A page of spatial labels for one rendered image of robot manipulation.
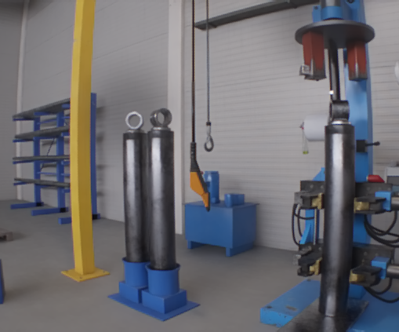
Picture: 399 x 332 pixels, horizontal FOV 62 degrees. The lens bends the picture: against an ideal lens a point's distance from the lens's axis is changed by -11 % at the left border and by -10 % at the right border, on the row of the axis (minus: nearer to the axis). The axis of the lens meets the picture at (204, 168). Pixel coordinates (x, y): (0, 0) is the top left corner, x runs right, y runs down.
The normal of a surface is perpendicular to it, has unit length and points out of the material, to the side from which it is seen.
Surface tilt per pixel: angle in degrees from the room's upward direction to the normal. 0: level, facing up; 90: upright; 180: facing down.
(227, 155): 90
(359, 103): 90
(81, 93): 90
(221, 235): 90
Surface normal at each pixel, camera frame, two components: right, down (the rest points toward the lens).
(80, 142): 0.77, 0.01
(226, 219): -0.64, 0.03
